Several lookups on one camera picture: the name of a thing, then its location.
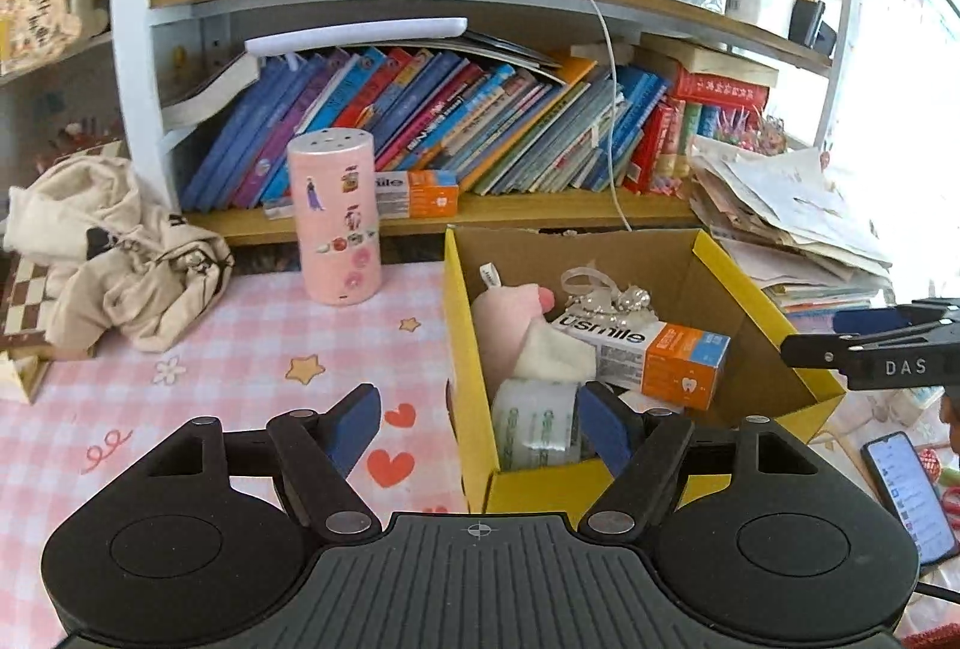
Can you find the white orange toothpaste box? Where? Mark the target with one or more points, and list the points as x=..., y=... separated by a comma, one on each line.
x=660, y=356

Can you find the beige cloth bag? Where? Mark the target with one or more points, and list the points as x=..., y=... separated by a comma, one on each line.
x=112, y=244

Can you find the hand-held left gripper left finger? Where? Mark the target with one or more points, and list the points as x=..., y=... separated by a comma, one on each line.
x=358, y=424

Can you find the pink plush toy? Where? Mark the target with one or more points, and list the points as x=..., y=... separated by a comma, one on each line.
x=502, y=326

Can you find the clear packing tape roll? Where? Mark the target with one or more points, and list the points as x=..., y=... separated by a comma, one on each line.
x=532, y=424

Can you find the black desk gadget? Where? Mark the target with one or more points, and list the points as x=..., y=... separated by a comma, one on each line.
x=810, y=22

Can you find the pink cylindrical humidifier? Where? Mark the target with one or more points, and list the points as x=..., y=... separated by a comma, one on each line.
x=334, y=221

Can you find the yellow cardboard box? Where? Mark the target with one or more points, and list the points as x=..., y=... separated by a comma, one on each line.
x=540, y=488

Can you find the white wooden bookshelf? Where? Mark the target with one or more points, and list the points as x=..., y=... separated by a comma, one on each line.
x=142, y=94

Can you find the wooden chessboard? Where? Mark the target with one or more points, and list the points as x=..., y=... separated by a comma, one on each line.
x=26, y=311

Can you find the colourful trinket pile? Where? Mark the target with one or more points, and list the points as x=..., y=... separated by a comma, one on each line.
x=750, y=133

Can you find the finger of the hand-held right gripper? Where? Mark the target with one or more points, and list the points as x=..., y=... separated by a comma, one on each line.
x=814, y=350
x=862, y=321

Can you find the pink checkered desktop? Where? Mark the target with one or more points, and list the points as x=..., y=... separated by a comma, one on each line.
x=225, y=334

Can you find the stack of papers and booklets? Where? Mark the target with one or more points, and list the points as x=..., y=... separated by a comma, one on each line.
x=787, y=221

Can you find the small toothpaste box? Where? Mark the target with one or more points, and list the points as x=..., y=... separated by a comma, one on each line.
x=420, y=195

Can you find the black smartphone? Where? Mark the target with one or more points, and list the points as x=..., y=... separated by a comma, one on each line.
x=911, y=499

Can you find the row of colourful books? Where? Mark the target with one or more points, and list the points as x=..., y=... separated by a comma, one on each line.
x=450, y=124

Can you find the red round ornament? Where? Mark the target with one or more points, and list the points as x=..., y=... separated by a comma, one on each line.
x=932, y=461

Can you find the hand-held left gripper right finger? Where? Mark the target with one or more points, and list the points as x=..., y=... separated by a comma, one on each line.
x=604, y=424

